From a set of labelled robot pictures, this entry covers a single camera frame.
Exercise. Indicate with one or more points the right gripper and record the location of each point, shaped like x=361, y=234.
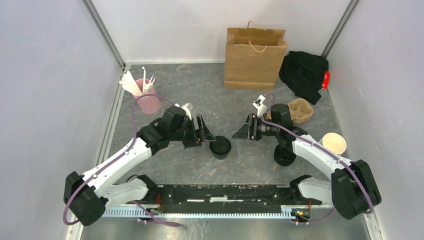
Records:
x=249, y=131

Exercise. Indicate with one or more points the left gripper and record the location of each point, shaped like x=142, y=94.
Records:
x=194, y=141

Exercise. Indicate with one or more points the black cup lid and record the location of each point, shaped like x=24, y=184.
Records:
x=221, y=145

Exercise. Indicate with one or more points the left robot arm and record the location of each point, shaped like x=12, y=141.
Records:
x=90, y=194

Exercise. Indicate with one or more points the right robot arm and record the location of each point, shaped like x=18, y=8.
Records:
x=351, y=187

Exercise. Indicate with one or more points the stack of black lids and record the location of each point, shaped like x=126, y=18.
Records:
x=283, y=157

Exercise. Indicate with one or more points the cardboard cup carrier stack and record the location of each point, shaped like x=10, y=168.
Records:
x=295, y=112

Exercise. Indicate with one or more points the brown paper bag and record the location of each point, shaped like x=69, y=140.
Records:
x=253, y=57

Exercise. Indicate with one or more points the black cloth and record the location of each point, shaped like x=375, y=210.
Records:
x=304, y=74

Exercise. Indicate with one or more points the stack of paper cups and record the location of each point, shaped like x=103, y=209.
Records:
x=334, y=142

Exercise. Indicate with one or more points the red tag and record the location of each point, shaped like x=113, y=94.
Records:
x=326, y=80

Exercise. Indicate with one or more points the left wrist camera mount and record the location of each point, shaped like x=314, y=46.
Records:
x=187, y=107

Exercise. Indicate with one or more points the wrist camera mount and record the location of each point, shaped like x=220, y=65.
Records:
x=260, y=106
x=187, y=107

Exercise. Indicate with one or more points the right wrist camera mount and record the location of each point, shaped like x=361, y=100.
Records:
x=260, y=106

